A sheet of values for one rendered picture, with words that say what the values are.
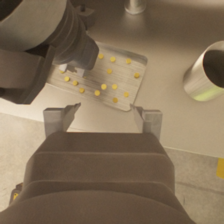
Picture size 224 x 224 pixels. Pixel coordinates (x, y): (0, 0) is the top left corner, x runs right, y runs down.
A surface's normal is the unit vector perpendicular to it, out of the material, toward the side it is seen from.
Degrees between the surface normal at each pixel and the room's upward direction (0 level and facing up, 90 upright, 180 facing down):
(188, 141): 0
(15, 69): 9
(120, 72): 0
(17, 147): 0
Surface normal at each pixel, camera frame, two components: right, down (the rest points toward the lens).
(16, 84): -0.14, 0.02
